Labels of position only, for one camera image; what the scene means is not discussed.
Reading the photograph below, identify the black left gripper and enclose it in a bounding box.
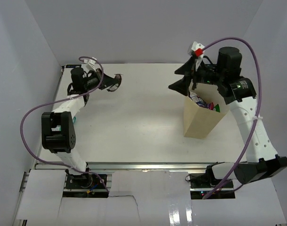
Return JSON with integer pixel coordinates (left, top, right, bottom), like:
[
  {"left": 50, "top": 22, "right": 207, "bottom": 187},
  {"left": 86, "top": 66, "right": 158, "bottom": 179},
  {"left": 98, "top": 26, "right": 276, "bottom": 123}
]
[{"left": 84, "top": 69, "right": 119, "bottom": 91}]

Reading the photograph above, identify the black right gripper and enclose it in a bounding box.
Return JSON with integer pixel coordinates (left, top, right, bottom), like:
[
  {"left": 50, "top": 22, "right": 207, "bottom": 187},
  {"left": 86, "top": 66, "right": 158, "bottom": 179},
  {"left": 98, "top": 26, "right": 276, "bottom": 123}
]
[{"left": 168, "top": 57, "right": 225, "bottom": 96}]

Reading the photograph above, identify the small purple candy packet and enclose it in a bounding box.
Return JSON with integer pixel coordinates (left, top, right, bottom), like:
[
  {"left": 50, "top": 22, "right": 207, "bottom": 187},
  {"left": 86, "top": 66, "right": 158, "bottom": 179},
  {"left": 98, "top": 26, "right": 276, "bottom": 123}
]
[{"left": 107, "top": 73, "right": 122, "bottom": 92}]

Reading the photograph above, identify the dark blue purple snack bag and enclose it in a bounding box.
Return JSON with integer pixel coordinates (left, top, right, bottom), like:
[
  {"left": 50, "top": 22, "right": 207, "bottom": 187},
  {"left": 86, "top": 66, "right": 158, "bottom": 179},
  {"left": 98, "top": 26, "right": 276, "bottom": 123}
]
[{"left": 189, "top": 92, "right": 207, "bottom": 108}]

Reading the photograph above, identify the pink Fox's candy bag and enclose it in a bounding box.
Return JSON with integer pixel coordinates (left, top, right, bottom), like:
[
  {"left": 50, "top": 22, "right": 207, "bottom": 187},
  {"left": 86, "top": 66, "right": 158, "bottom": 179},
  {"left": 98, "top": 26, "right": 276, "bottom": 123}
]
[{"left": 206, "top": 103, "right": 214, "bottom": 110}]

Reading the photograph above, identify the green Fox's candy bag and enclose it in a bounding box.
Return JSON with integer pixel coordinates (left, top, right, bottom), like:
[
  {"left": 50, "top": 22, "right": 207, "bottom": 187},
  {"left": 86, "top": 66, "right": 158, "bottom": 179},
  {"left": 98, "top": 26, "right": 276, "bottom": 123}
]
[{"left": 213, "top": 104, "right": 221, "bottom": 113}]

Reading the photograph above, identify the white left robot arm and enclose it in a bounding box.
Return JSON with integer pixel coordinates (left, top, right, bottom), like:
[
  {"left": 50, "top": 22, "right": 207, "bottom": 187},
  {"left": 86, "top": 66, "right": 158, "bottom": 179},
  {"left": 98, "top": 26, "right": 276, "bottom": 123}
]
[{"left": 41, "top": 67, "right": 122, "bottom": 188}]

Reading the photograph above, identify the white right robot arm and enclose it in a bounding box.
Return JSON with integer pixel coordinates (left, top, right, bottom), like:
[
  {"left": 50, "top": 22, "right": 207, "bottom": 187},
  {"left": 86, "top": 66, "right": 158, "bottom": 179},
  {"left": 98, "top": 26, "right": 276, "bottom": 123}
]
[{"left": 169, "top": 42, "right": 287, "bottom": 185}]

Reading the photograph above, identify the brown paper bag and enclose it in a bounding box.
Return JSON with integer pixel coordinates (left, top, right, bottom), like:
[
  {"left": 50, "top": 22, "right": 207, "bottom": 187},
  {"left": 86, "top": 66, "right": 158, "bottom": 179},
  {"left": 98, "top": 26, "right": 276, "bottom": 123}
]
[{"left": 183, "top": 84, "right": 229, "bottom": 139}]

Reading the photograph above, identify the left black XDOF label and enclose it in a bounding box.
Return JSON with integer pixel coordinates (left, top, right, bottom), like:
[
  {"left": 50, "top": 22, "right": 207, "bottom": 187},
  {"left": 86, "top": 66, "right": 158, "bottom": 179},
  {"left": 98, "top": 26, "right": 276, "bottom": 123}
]
[{"left": 65, "top": 64, "right": 81, "bottom": 68}]

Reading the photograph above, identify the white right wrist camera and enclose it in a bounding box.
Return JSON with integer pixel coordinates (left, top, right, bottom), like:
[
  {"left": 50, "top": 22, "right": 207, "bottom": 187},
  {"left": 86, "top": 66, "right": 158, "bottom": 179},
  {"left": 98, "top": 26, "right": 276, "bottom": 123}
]
[{"left": 188, "top": 41, "right": 205, "bottom": 71}]

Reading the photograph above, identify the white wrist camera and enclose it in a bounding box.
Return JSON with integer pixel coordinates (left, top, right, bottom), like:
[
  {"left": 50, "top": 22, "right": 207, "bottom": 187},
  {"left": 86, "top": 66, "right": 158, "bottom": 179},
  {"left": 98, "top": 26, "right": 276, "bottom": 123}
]
[
  {"left": 83, "top": 57, "right": 96, "bottom": 71},
  {"left": 188, "top": 41, "right": 205, "bottom": 71}
]

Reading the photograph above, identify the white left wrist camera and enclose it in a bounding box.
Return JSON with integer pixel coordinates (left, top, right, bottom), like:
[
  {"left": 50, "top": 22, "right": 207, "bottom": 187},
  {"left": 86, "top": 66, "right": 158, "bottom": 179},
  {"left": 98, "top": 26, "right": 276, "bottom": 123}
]
[{"left": 83, "top": 57, "right": 96, "bottom": 71}]

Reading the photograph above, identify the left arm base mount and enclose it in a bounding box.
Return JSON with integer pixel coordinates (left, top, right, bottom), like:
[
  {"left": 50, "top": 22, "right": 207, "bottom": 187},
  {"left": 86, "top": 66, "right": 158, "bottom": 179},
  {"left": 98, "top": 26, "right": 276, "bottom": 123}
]
[{"left": 63, "top": 174, "right": 108, "bottom": 198}]

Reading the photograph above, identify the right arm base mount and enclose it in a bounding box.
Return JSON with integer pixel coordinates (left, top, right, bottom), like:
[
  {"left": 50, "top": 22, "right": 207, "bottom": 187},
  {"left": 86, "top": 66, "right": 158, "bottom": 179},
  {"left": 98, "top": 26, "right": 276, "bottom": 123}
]
[{"left": 185, "top": 173, "right": 235, "bottom": 200}]

